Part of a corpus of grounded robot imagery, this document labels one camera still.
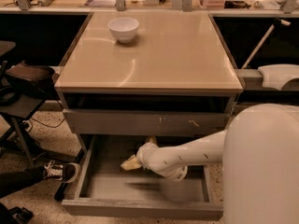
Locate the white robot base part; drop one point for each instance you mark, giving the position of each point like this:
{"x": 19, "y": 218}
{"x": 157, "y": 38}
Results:
{"x": 276, "y": 76}

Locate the black office chair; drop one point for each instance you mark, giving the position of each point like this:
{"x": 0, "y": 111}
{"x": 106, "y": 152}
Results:
{"x": 15, "y": 109}

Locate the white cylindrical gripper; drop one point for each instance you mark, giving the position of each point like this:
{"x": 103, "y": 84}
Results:
{"x": 144, "y": 154}

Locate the grey drawer cabinet with counter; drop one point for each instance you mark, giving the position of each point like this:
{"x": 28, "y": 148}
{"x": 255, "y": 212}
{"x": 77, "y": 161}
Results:
{"x": 176, "y": 63}

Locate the white ceramic bowl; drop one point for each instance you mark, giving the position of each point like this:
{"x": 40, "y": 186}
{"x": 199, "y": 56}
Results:
{"x": 123, "y": 29}

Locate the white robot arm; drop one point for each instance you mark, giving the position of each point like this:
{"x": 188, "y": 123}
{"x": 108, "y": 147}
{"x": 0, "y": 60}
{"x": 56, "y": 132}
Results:
{"x": 259, "y": 152}

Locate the black sneaker with white laces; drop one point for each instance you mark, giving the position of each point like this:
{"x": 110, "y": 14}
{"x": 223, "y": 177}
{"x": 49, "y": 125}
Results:
{"x": 66, "y": 173}

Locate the dark brown bag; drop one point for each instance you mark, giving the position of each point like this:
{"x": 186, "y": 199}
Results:
{"x": 33, "y": 81}

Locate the open grey middle drawer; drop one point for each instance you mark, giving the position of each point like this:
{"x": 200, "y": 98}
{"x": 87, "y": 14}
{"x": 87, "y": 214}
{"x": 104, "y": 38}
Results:
{"x": 106, "y": 190}

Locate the white stick with black tip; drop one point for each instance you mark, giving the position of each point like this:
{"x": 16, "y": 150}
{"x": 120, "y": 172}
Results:
{"x": 276, "y": 23}

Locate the closed grey top drawer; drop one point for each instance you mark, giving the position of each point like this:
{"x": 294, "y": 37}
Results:
{"x": 158, "y": 123}

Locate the black trouser leg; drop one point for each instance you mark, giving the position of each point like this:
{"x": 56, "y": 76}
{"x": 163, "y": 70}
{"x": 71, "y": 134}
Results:
{"x": 11, "y": 182}

